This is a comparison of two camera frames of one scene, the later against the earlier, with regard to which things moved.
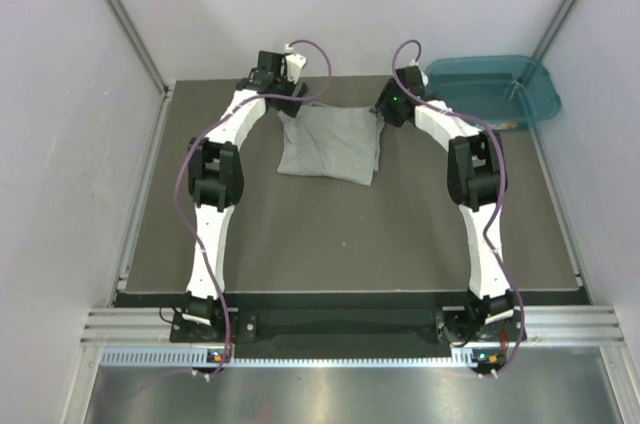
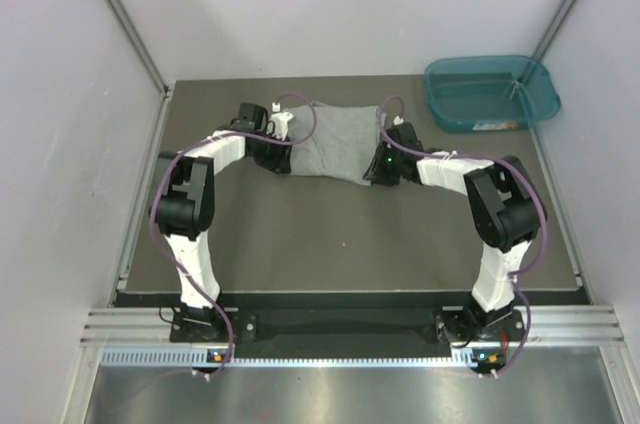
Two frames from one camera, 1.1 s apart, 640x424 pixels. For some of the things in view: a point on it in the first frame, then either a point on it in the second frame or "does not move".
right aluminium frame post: [568, 2] does not move
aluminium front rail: [544, 324] does not move
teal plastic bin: [499, 92] does not move
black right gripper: [382, 105] -> [376, 173]
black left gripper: [288, 107] -> [280, 163]
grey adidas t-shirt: [340, 143] does not move
